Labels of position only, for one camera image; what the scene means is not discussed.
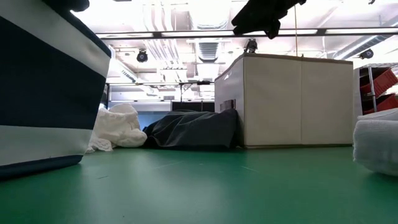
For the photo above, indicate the dark grey logo shirt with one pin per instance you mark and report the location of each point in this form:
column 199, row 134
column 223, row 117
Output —
column 192, row 130

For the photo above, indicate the white textured lace garment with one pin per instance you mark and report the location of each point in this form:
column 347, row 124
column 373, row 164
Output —
column 118, row 127

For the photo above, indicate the black garment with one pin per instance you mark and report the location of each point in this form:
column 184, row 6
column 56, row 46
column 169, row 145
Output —
column 264, row 15

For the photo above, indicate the large white shirt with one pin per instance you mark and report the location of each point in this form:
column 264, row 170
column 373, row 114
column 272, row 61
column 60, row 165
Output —
column 376, row 143

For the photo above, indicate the green table mat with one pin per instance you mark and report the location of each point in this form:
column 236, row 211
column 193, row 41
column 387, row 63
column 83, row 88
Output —
column 199, row 186

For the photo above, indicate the black round ceiling lamp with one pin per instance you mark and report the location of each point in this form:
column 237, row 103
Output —
column 366, row 53
column 142, row 56

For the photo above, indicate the beige fabric storage bin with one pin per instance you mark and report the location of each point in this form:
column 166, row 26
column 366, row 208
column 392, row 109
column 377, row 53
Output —
column 280, row 99

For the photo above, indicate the navy white striped fabric bin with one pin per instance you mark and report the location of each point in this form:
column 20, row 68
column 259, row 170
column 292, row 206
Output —
column 46, row 93

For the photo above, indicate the red storage bin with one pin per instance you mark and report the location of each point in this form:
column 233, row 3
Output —
column 388, row 104
column 385, row 82

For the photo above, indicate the black overhead frame bar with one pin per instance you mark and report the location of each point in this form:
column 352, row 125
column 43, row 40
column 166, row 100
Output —
column 186, row 33

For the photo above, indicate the black overhead camera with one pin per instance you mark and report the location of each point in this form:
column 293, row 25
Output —
column 251, row 46

